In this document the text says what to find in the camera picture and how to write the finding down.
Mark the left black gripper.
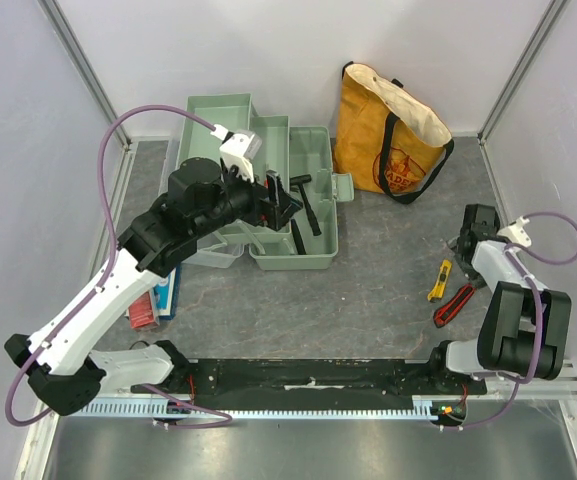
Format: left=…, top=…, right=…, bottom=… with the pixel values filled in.
left=193, top=159, right=303, bottom=239

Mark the black rubber mallet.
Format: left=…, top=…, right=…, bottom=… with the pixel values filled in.
left=290, top=174, right=322, bottom=237

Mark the claw hammer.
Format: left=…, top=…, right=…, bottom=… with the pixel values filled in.
left=290, top=218, right=307, bottom=255

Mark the green plastic tool box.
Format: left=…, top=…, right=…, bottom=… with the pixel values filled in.
left=186, top=93, right=354, bottom=271

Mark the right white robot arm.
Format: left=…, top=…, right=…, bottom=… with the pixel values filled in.
left=425, top=204, right=572, bottom=394

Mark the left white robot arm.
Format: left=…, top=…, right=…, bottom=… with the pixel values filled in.
left=4, top=157, right=303, bottom=416

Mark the yellow utility knife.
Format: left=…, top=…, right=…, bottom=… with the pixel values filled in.
left=427, top=259, right=452, bottom=303

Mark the red black utility knife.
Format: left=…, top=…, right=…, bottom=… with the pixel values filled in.
left=433, top=283, right=476, bottom=328

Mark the yellow tote bag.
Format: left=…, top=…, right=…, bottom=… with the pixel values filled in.
left=333, top=62, right=454, bottom=205

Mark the blue white box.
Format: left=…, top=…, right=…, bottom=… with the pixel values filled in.
left=153, top=266, right=182, bottom=321

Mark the red box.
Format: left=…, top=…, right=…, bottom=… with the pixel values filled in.
left=127, top=291, right=159, bottom=331

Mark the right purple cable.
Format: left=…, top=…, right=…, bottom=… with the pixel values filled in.
left=430, top=211, right=577, bottom=431

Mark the purple cable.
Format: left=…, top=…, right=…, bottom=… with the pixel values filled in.
left=430, top=211, right=577, bottom=431
left=5, top=104, right=234, bottom=429

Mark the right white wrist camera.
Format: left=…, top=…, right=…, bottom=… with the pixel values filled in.
left=498, top=216, right=532, bottom=247

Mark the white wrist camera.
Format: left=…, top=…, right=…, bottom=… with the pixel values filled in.
left=498, top=216, right=532, bottom=247
left=211, top=124, right=262, bottom=183

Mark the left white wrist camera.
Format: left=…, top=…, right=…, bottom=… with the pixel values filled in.
left=211, top=124, right=262, bottom=183

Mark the aluminium frame rail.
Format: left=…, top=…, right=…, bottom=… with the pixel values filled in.
left=40, top=357, right=577, bottom=401

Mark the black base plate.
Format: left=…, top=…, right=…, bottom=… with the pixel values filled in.
left=156, top=359, right=487, bottom=412

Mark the blue cable duct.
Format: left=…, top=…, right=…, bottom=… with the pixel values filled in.
left=73, top=396, right=438, bottom=421

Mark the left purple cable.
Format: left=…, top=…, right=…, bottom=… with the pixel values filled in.
left=5, top=104, right=234, bottom=429

